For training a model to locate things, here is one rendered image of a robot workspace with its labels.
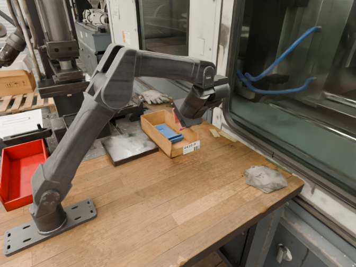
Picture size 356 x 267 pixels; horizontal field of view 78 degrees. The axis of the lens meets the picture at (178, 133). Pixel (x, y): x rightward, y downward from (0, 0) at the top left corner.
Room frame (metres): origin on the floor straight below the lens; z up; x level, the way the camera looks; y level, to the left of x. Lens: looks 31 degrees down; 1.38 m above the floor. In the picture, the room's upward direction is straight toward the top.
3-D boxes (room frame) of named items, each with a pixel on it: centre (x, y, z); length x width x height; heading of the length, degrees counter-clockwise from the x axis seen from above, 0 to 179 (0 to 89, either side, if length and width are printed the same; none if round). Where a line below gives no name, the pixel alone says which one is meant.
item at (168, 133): (0.78, 0.05, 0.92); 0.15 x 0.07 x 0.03; 32
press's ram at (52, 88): (0.83, 0.44, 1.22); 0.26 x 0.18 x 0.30; 32
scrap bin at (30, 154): (0.53, 0.47, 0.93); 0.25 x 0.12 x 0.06; 32
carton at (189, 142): (0.76, 0.04, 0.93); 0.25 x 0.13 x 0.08; 32
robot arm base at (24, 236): (0.35, 0.31, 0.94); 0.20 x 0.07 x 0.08; 122
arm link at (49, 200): (0.36, 0.30, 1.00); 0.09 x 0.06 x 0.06; 34
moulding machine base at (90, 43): (6.31, 2.23, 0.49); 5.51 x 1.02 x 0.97; 29
